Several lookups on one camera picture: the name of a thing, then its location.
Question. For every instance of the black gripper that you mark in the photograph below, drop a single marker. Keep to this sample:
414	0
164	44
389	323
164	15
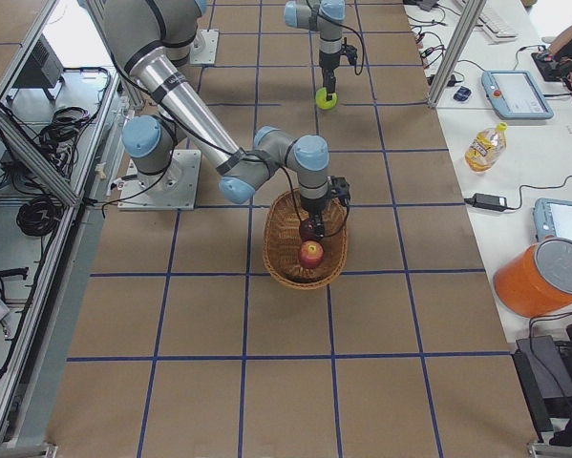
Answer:
328	70
312	207

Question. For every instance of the dark red apple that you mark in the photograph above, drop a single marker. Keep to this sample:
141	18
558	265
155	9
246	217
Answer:
305	231

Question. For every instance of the green apple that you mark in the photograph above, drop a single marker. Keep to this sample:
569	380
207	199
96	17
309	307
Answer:
324	100

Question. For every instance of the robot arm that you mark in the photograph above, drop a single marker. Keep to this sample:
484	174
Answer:
326	17
150	42

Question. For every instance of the wicker basket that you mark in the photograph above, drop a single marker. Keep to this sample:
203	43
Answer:
291	256

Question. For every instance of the dark blue pouch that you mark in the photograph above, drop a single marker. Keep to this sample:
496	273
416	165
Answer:
462	94

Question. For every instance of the white keyboard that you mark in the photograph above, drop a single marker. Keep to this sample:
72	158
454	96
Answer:
494	26

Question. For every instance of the orange juice bottle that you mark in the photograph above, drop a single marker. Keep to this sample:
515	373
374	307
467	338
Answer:
486	148

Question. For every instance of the black power adapter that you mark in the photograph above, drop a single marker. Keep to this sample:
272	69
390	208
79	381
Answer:
489	202

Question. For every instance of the blue teach pendant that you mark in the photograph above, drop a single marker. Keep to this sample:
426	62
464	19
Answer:
515	95
553	218

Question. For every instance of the orange bucket with lid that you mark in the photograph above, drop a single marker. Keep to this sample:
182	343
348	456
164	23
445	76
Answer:
539	280

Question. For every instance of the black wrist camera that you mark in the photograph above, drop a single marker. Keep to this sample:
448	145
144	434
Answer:
339	188

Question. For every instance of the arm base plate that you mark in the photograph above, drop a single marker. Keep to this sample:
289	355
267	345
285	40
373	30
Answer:
174	189
203	51

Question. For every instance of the aluminium frame post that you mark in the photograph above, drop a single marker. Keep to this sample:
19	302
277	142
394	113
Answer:
458	41

